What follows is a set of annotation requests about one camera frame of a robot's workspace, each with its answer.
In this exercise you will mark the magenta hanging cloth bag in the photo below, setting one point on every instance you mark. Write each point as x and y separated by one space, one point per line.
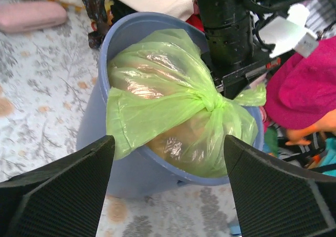
302 91

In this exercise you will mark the pink eyeglass case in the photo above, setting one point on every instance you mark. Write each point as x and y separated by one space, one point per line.
26 16

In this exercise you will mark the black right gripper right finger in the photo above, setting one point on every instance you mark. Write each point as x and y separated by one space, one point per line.
275 198

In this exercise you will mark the green plastic trash bag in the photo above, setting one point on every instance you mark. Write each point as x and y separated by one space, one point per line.
162 96

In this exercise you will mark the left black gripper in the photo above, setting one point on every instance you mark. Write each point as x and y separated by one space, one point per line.
233 53

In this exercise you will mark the orange plush toy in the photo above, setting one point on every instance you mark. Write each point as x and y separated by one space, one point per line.
325 124

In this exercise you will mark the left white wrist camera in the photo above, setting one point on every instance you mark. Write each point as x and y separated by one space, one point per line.
290 33

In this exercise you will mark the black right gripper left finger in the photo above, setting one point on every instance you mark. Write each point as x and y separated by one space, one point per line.
62 198

